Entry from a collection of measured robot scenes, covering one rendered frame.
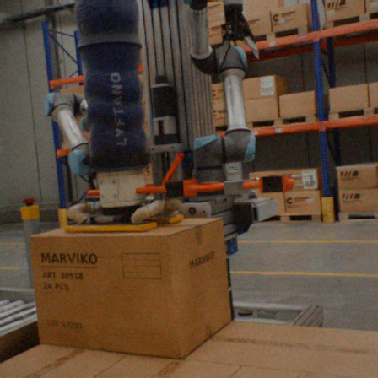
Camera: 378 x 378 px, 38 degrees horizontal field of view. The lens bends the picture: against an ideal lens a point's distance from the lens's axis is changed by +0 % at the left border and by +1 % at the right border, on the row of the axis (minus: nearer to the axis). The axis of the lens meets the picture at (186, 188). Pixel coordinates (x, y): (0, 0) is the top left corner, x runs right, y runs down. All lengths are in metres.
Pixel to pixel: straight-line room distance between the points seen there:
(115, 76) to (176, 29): 0.75
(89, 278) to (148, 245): 0.28
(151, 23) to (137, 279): 1.35
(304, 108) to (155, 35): 6.54
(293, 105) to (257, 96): 0.63
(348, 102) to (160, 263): 7.37
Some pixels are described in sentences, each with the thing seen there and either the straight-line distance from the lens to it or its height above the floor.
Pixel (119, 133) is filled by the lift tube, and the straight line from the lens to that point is 1.92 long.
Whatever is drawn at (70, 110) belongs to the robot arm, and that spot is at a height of 1.47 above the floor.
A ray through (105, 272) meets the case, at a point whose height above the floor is 0.82.
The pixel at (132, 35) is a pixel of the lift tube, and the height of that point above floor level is 1.63.
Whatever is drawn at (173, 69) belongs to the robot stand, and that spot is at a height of 1.60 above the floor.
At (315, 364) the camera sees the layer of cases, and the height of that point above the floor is 0.54.
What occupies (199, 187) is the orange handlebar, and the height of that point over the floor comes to 1.08.
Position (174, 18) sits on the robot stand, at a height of 1.83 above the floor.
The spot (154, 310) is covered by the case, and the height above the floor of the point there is 0.70.
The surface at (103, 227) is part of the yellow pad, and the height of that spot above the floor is 0.96.
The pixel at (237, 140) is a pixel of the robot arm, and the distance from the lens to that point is 2.32.
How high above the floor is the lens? 1.17
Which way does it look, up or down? 3 degrees down
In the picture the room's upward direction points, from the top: 5 degrees counter-clockwise
